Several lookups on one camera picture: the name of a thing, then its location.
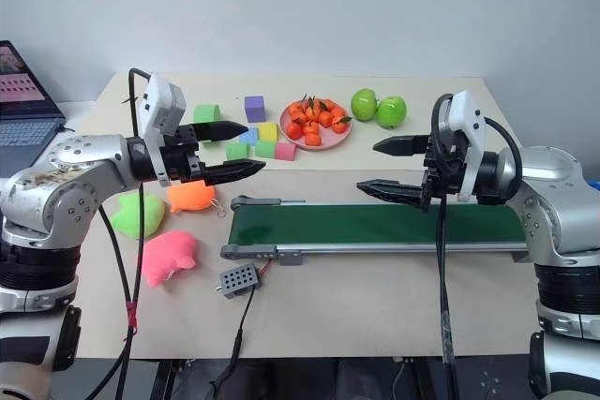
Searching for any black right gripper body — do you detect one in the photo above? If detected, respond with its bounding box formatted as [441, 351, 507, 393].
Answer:
[420, 128, 473, 214]

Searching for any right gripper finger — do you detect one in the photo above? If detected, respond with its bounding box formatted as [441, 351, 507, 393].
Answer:
[355, 178, 426, 209]
[371, 133, 430, 158]

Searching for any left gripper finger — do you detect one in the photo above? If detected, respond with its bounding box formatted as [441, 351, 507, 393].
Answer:
[195, 121, 250, 144]
[203, 159, 268, 187]

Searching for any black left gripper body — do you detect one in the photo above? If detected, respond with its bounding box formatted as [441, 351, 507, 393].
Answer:
[160, 124, 208, 185]

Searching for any green conveyor belt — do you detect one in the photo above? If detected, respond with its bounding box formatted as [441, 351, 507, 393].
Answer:
[219, 193, 538, 268]

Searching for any green foam arch block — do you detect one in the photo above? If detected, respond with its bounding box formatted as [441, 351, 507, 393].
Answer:
[192, 103, 223, 126]

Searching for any green apple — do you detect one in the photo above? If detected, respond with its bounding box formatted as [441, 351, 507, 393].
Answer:
[350, 86, 381, 122]
[376, 96, 409, 130]

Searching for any orange plush toy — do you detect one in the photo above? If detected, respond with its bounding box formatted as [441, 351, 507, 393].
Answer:
[166, 181, 227, 220]

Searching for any purple foam cube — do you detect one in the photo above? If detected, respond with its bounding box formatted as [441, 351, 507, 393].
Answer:
[243, 95, 267, 123]

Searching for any yellow foam block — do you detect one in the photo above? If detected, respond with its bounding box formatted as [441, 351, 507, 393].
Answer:
[256, 122, 281, 143]

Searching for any pink foam block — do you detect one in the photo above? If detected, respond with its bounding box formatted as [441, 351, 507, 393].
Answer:
[274, 141, 298, 163]

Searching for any green plush toy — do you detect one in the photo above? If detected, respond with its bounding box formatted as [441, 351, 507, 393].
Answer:
[111, 190, 167, 240]

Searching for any pink plate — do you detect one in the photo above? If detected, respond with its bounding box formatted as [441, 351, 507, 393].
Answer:
[278, 101, 353, 153]

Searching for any pink plush pig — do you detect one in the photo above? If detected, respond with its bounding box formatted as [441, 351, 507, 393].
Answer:
[141, 230, 199, 289]

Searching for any grey perforated control box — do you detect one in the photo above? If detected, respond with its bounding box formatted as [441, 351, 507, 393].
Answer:
[216, 262, 262, 301]

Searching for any dark laptop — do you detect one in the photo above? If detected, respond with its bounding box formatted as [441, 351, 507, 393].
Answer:
[0, 39, 68, 170]

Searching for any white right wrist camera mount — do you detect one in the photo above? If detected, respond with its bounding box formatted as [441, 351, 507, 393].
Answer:
[442, 89, 489, 205]

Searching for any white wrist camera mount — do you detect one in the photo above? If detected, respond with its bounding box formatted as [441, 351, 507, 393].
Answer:
[442, 89, 489, 205]
[140, 72, 189, 187]

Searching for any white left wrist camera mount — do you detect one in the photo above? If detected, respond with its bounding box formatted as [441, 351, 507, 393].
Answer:
[140, 72, 189, 187]

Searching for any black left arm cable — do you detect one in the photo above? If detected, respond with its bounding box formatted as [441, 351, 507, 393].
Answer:
[88, 67, 156, 400]

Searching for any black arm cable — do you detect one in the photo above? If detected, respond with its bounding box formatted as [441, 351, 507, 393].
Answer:
[431, 92, 524, 400]
[88, 67, 156, 400]

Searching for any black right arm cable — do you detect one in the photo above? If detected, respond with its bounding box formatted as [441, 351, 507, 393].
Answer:
[431, 92, 524, 400]

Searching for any black power cable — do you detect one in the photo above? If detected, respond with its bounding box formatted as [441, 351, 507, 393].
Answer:
[207, 285, 259, 394]

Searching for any thin white cable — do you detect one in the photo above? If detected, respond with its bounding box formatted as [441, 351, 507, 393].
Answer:
[391, 356, 410, 400]

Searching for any black table frame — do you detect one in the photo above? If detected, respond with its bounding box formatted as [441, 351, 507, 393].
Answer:
[77, 354, 532, 400]

